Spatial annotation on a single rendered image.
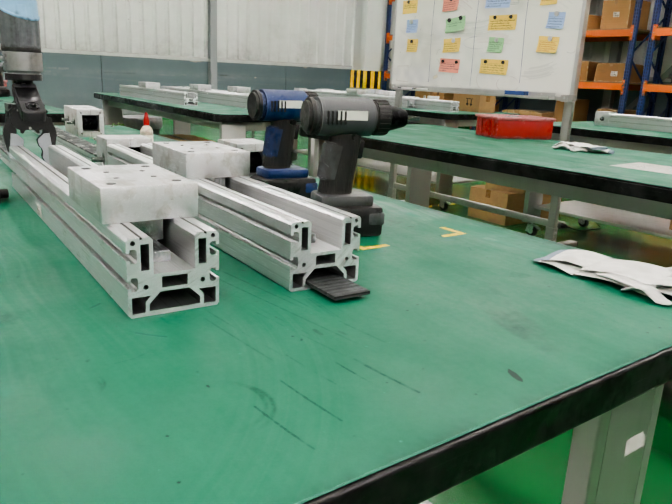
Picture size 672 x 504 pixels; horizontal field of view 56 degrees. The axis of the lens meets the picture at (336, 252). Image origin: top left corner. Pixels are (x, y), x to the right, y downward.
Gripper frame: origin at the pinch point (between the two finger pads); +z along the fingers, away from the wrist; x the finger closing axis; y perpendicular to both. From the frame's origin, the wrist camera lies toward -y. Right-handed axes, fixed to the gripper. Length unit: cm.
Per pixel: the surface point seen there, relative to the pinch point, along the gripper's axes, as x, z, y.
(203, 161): -16, -9, -55
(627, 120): -371, -3, 97
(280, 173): -38, -4, -40
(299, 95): -43, -19, -39
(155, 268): 1, -2, -85
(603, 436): -48, 20, -109
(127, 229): 4, -6, -83
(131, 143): -19.3, -6.2, -6.8
